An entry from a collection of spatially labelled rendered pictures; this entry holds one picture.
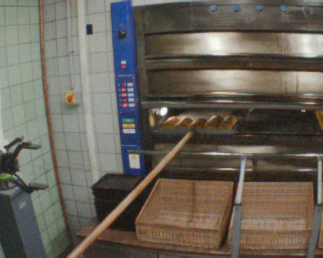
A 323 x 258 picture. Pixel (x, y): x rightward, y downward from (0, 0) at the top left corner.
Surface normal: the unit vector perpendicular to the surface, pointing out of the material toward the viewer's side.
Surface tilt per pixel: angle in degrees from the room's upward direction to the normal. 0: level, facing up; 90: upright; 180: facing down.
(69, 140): 90
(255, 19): 90
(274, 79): 70
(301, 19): 90
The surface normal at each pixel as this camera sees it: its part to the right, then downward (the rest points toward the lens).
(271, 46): -0.32, -0.10
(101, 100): -0.32, 0.25
